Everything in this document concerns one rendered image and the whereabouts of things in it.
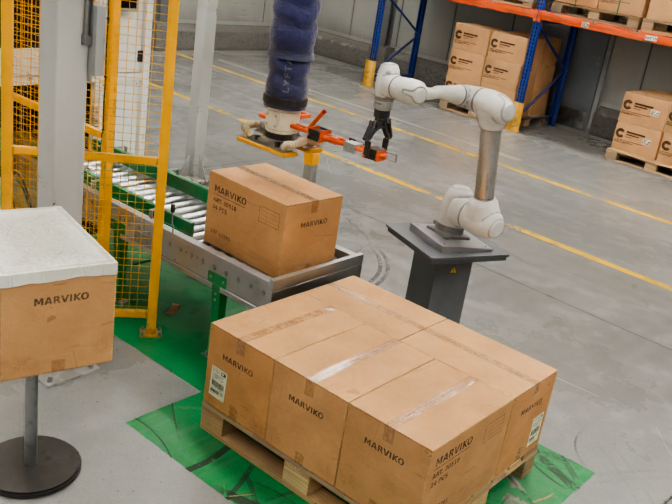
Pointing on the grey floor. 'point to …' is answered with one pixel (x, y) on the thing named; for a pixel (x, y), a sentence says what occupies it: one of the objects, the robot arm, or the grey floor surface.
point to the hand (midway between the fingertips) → (375, 151)
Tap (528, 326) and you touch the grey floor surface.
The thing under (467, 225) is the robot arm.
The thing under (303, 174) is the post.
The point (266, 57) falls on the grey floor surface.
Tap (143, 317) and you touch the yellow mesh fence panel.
